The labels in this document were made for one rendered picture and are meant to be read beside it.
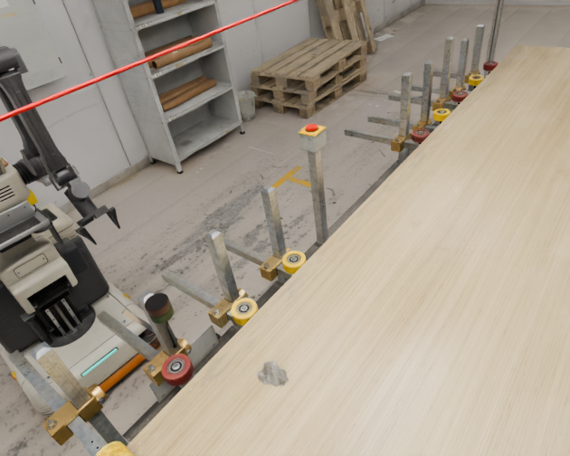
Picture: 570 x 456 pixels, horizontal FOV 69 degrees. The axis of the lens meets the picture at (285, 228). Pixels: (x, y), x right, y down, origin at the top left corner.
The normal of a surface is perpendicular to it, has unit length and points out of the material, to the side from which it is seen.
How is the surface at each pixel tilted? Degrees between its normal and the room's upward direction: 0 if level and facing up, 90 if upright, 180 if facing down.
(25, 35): 90
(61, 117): 90
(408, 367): 0
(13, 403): 0
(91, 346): 0
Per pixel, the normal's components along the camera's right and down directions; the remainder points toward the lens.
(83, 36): 0.78, 0.30
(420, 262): -0.13, -0.78
